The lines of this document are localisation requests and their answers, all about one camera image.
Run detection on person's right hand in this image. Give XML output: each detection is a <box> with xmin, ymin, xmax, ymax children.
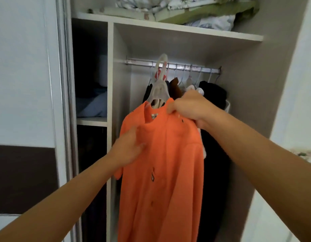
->
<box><xmin>166</xmin><ymin>89</ymin><xmax>221</xmax><ymax>129</ymax></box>

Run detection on person's left hand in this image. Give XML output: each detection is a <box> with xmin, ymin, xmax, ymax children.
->
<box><xmin>109</xmin><ymin>126</ymin><xmax>147</xmax><ymax>168</ymax></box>

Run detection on orange shirt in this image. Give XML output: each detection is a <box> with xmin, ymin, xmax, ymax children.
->
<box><xmin>114</xmin><ymin>98</ymin><xmax>204</xmax><ymax>242</ymax></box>

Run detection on person's right forearm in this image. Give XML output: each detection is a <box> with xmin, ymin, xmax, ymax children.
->
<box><xmin>200</xmin><ymin>111</ymin><xmax>311</xmax><ymax>242</ymax></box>

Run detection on person's left forearm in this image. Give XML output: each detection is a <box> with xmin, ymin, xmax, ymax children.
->
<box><xmin>0</xmin><ymin>152</ymin><xmax>119</xmax><ymax>242</ymax></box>

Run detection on brown hanging garment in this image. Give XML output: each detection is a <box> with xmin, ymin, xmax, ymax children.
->
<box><xmin>169</xmin><ymin>77</ymin><xmax>183</xmax><ymax>100</ymax></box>

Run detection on white plastic clothes hanger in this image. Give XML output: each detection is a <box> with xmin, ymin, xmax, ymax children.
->
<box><xmin>148</xmin><ymin>54</ymin><xmax>171</xmax><ymax>107</ymax></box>

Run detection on dark hanging garment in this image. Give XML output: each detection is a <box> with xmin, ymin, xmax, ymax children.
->
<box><xmin>142</xmin><ymin>84</ymin><xmax>153</xmax><ymax>104</ymax></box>

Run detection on white wardrobe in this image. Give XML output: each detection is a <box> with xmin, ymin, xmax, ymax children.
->
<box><xmin>68</xmin><ymin>0</ymin><xmax>310</xmax><ymax>242</ymax></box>

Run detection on metal closet rod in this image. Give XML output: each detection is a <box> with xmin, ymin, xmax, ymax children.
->
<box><xmin>125</xmin><ymin>58</ymin><xmax>221</xmax><ymax>74</ymax></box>

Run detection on blue folded clothes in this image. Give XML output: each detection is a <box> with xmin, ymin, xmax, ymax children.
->
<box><xmin>76</xmin><ymin>84</ymin><xmax>108</xmax><ymax>118</ymax></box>

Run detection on black hanging garment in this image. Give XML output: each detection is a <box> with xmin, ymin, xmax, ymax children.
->
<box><xmin>197</xmin><ymin>80</ymin><xmax>232</xmax><ymax>242</ymax></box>

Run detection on green patterned folded bedding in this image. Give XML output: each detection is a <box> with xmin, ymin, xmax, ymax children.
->
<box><xmin>87</xmin><ymin>0</ymin><xmax>260</xmax><ymax>31</ymax></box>

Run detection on sliding wardrobe door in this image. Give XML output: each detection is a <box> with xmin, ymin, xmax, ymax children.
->
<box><xmin>0</xmin><ymin>0</ymin><xmax>78</xmax><ymax>242</ymax></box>

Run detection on floral patterned bedding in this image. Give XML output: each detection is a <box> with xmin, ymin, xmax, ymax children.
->
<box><xmin>289</xmin><ymin>148</ymin><xmax>311</xmax><ymax>166</ymax></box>

